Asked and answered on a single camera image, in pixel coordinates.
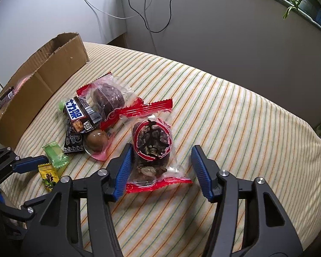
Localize brown cardboard box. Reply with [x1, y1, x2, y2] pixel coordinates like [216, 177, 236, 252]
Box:
[0, 32, 90, 148]

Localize yellow candy packet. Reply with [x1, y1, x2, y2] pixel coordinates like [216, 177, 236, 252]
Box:
[37, 163, 61, 192]

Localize light green candy packet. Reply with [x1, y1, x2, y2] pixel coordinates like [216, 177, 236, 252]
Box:
[42, 141, 70, 169]

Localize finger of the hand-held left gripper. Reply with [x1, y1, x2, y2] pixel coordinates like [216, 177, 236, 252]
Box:
[0, 183, 36, 221]
[0, 147, 48, 184]

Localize round red print snack packet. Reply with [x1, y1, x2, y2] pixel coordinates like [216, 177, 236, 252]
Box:
[119, 99, 193, 194]

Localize pink label bread packet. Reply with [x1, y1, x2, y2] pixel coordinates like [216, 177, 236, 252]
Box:
[16, 75, 34, 85]

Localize black cable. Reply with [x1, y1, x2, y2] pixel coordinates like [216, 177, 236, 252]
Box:
[127, 0, 184, 33]

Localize clear packet with brown egg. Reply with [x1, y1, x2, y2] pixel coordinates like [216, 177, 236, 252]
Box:
[83, 128, 115, 161]

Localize small black snack packet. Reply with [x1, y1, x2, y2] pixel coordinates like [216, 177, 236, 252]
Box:
[64, 127, 85, 154]

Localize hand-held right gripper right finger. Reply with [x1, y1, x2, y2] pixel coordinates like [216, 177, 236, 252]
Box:
[191, 145, 303, 257]

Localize brown chocolate bar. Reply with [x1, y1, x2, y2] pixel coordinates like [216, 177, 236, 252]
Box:
[0, 86, 15, 111]

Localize red edged pastry packet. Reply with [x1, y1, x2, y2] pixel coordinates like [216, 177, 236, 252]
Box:
[77, 72, 143, 131]

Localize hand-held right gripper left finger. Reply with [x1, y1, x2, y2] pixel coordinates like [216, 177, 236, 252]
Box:
[21, 143, 133, 257]

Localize blue label chocolate bar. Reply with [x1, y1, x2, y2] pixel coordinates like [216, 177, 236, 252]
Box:
[64, 96, 102, 134]

